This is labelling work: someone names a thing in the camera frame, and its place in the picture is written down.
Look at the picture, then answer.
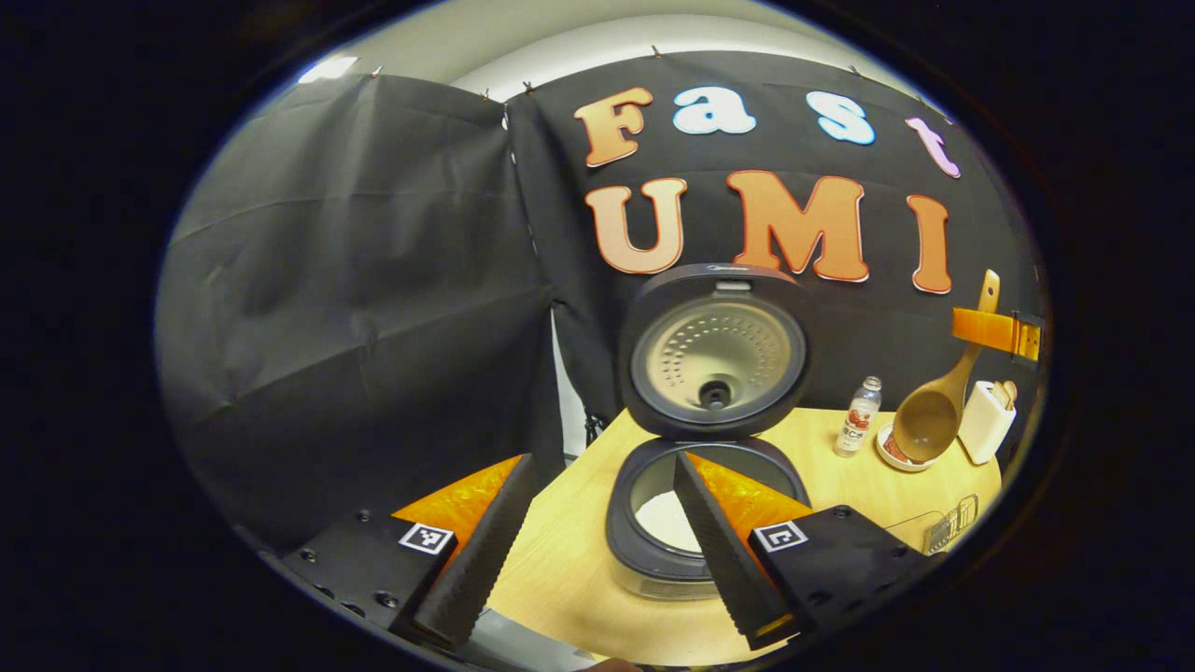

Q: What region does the clear plastic water bottle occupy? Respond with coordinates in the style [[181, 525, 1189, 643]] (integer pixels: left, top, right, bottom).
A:
[[832, 375, 884, 459]]

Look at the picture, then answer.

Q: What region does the wooden spoon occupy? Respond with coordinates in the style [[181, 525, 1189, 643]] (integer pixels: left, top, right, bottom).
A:
[[891, 269, 1003, 466]]

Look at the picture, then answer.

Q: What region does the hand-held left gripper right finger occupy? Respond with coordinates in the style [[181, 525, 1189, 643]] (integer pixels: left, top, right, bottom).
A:
[[673, 451, 935, 652]]

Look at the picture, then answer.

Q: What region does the black backdrop cloth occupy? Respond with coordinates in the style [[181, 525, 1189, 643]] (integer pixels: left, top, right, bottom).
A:
[[154, 50, 1047, 561]]

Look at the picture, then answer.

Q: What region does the white toaster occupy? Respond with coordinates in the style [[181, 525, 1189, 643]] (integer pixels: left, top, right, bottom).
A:
[[956, 379, 1019, 467]]

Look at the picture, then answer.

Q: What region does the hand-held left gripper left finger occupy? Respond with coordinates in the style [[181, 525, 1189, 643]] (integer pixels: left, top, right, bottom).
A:
[[280, 453, 541, 653]]

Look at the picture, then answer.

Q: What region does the ceiling light panel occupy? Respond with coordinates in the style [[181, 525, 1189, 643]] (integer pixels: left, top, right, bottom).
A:
[[298, 55, 361, 86]]

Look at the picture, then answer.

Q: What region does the white round plate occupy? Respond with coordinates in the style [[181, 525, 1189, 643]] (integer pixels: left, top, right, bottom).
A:
[[875, 421, 940, 474]]

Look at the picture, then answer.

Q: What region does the dark grey rice cooker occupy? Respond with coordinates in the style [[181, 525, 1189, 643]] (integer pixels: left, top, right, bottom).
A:
[[604, 262, 814, 601]]

